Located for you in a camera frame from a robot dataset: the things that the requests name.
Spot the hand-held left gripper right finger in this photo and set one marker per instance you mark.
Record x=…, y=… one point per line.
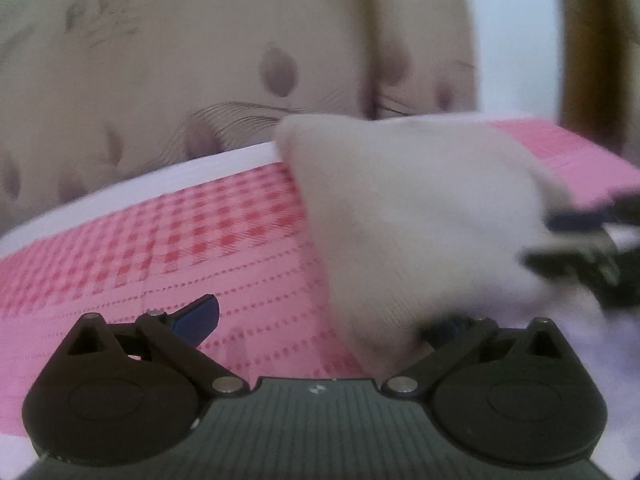
x=445, y=331

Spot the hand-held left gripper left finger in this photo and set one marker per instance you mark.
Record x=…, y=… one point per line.
x=197, y=317

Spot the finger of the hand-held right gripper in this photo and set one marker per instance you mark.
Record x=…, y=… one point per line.
x=565, y=257
x=575, y=220

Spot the small white garment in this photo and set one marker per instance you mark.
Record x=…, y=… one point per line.
x=410, y=220

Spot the pink checked bed sheet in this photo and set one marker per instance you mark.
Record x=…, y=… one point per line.
x=150, y=260

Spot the beige tulip print curtain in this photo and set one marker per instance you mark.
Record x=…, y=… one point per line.
x=175, y=60

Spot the wooden bed post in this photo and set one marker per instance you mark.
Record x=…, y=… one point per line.
x=585, y=60

